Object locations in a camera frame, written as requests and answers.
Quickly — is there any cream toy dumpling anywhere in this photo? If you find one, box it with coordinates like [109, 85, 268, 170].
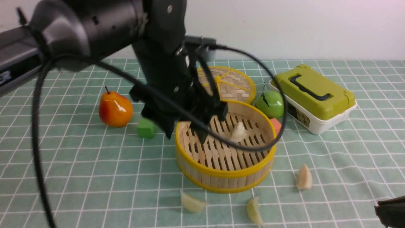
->
[296, 164, 313, 190]

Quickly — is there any bamboo steamer tray yellow rim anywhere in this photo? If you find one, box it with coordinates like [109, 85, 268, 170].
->
[174, 100, 277, 193]

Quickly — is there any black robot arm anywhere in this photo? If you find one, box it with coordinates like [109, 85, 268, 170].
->
[0, 0, 228, 125]

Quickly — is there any green toy apple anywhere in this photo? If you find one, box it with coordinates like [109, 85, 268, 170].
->
[255, 83, 284, 119]

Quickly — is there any woven bamboo steamer lid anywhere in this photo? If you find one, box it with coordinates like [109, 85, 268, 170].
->
[209, 66, 257, 105]

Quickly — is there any yellow green toy dumpling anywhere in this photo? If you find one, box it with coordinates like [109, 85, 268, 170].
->
[247, 196, 264, 226]

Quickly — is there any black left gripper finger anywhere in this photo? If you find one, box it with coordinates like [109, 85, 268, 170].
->
[149, 112, 176, 139]

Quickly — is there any green toy cube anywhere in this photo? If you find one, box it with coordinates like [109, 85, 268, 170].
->
[136, 118, 156, 139]

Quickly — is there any orange red toy pear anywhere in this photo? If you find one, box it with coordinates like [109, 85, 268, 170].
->
[98, 86, 133, 128]

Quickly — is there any green lidded white lunchbox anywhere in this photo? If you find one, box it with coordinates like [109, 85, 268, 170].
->
[275, 64, 357, 135]

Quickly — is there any white toy dumpling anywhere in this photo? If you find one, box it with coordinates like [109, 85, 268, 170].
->
[229, 122, 248, 143]

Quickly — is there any black cable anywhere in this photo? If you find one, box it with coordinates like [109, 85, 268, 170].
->
[31, 44, 288, 228]

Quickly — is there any green checkered tablecloth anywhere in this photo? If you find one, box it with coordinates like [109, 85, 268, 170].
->
[0, 59, 405, 228]

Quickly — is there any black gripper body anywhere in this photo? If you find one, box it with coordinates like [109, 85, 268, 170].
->
[132, 38, 228, 124]

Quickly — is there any pale yellow toy dumpling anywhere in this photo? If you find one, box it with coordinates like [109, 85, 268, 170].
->
[180, 191, 209, 213]

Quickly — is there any orange pink toy cube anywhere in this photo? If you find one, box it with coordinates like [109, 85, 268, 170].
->
[270, 118, 282, 135]

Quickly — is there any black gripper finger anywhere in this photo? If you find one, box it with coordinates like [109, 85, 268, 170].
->
[190, 119, 211, 144]

